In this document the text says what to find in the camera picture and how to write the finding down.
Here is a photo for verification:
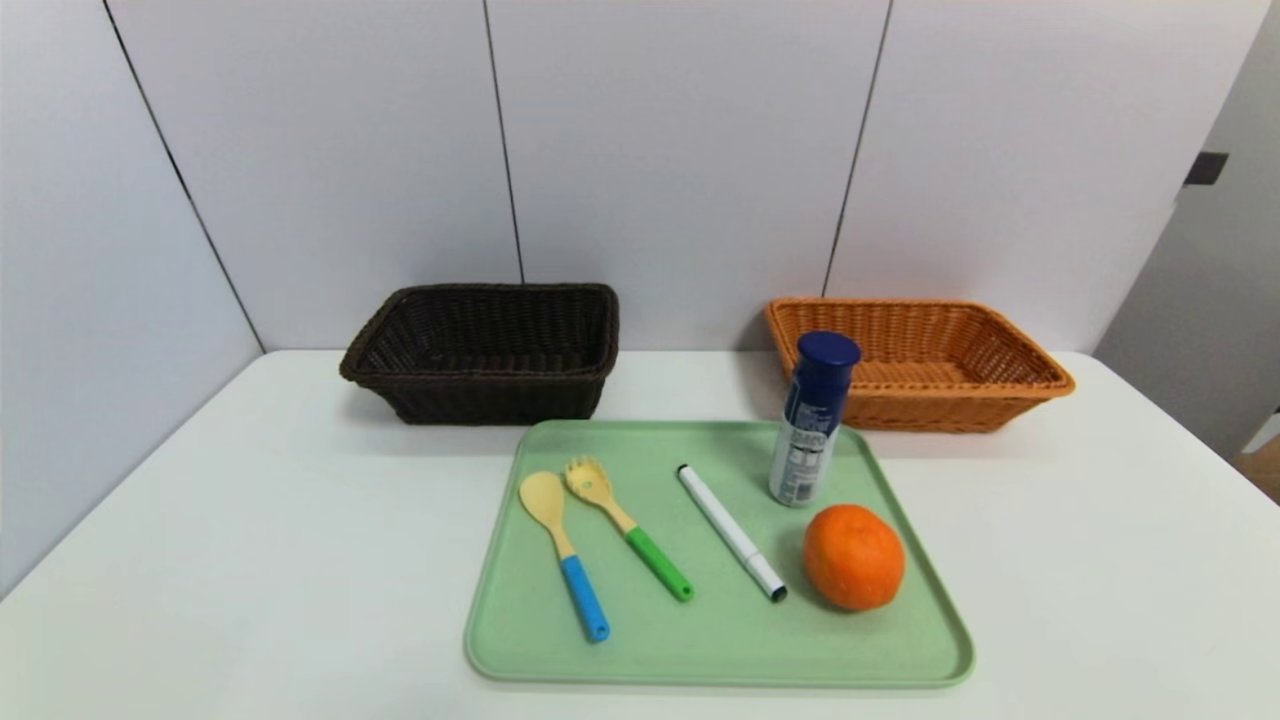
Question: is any light green plastic tray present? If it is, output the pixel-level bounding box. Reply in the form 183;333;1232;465
464;419;976;689

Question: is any yellow spoon blue handle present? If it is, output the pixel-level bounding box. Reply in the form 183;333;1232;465
518;471;611;643

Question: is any yellow fork green handle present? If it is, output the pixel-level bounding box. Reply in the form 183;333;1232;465
565;457;695;603

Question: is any white marker pen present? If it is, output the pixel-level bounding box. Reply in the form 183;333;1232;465
677;464;789;603

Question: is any dark brown wicker basket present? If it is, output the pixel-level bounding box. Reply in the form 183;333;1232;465
339;283;620;426

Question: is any blue capped spray can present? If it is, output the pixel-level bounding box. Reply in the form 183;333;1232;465
768;331;863;508

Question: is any orange fruit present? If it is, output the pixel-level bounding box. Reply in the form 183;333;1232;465
803;503;907;612

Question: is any orange wicker basket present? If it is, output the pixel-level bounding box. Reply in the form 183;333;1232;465
765;298;1077;434

